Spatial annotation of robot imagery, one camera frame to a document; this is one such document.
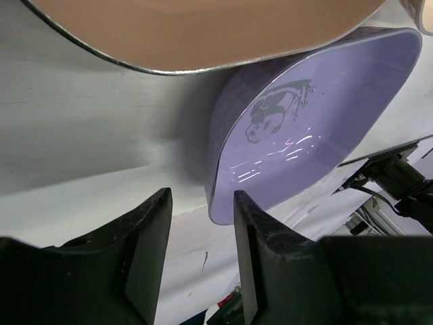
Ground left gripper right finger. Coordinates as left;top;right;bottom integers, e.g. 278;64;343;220
233;191;432;324

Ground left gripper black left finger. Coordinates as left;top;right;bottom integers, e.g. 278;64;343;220
1;188;173;324

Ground purple square plate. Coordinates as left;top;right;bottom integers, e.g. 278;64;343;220
205;27;422;225

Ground brown square plate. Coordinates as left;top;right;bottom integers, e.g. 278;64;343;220
24;1;410;75

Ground cream square plate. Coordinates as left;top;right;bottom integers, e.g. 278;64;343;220
399;0;432;36

